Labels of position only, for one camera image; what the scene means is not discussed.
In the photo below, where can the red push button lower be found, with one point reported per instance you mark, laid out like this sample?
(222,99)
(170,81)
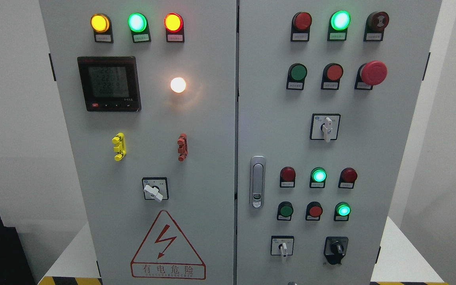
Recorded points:
(314,211)

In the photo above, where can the red lit indicator light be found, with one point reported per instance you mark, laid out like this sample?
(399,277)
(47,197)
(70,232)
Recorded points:
(174,26)

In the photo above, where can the red push button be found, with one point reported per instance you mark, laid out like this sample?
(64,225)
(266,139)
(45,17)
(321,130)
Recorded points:
(314,211)
(331,76)

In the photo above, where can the black box with antenna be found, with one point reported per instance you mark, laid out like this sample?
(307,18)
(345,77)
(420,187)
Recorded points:
(14,267)

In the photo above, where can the yellow indicator light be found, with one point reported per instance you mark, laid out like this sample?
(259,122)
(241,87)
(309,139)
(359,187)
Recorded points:
(102,28)

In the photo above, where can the dark red indicator middle right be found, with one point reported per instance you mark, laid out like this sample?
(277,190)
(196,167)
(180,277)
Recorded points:
(348,177)

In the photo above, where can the black rotary switch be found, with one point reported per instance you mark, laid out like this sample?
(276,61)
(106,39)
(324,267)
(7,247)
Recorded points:
(335,249)

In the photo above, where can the grey right cabinet door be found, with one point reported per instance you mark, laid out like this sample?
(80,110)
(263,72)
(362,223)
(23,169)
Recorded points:
(275,122)

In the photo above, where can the green push button lower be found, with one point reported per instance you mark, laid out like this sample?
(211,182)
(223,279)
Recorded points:
(285,211)

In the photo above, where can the silver door handle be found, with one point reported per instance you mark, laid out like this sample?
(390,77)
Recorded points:
(257,181)

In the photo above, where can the white glowing indicator light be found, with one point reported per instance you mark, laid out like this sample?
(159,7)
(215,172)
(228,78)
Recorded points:
(178,84)

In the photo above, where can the white selector switch lower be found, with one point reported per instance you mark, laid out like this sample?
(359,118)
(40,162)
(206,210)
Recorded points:
(282,246)

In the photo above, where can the green indicator light top left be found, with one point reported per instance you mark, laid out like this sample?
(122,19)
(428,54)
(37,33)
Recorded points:
(139,27)

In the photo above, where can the green push button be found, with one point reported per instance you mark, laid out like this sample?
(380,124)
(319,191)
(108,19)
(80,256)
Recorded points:
(285,211)
(296,77)

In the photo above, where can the dark red indicator top right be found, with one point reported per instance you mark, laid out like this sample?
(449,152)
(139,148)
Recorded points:
(300,27)

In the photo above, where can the white selector switch upper right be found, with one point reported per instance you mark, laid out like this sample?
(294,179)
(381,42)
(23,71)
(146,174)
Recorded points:
(324,127)

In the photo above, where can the grey cabinet door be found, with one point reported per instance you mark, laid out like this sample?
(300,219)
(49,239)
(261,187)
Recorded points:
(275,122)
(202,187)

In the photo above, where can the grey left cabinet door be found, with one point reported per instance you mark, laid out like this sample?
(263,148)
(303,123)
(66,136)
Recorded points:
(202,187)

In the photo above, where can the yellow terminal clip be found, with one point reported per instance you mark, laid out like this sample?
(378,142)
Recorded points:
(119,146)

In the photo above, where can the white platform base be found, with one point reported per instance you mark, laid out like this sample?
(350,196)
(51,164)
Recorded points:
(399,262)

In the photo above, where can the green lit button lower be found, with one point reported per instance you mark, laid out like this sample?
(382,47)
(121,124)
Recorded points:
(342,212)

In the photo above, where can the red black buzzer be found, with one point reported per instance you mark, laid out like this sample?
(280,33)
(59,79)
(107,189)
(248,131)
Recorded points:
(376,23)

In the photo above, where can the green indicator light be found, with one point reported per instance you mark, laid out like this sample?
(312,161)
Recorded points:
(139,27)
(318,177)
(338,25)

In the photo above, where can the dark red indicator middle left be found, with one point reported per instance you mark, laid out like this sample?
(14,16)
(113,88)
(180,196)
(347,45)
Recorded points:
(287,177)

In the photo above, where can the red terminal clip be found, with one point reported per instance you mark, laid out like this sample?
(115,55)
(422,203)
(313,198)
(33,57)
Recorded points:
(182,150)

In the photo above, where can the dark red indicator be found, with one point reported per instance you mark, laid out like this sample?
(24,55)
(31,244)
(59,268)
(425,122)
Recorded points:
(287,177)
(348,177)
(300,27)

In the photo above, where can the red push button upper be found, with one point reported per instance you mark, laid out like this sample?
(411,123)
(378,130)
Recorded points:
(331,76)

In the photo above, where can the black digital power meter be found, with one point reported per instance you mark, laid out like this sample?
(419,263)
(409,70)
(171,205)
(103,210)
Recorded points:
(110,84)

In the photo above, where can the green indicator light middle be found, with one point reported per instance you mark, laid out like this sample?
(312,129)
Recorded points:
(318,177)

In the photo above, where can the red high voltage warning sticker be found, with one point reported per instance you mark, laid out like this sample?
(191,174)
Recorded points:
(166,253)

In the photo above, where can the green indicator light top right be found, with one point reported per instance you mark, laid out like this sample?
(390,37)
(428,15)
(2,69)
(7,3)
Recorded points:
(338,25)

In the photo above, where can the green push button upper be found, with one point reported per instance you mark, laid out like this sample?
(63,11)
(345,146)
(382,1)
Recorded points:
(296,77)

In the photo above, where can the red emergency stop button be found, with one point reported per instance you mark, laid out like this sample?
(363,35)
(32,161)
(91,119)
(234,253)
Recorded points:
(370,74)

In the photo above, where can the left door white selector switch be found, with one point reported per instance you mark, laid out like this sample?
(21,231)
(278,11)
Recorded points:
(155,188)

